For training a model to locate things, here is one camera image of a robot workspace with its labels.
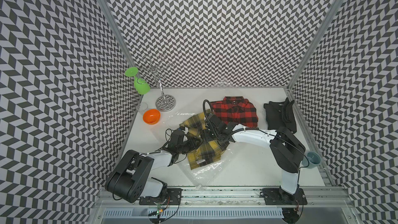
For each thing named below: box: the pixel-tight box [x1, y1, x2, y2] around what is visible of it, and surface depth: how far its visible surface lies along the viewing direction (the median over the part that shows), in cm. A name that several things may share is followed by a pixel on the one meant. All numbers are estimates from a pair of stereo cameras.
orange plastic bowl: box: [142, 108, 161, 125], surface depth 99 cm
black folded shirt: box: [263, 97, 297, 134], surface depth 98 cm
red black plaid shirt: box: [210, 96, 259, 128], surface depth 104 cm
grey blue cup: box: [301, 151, 322, 169], surface depth 82 cm
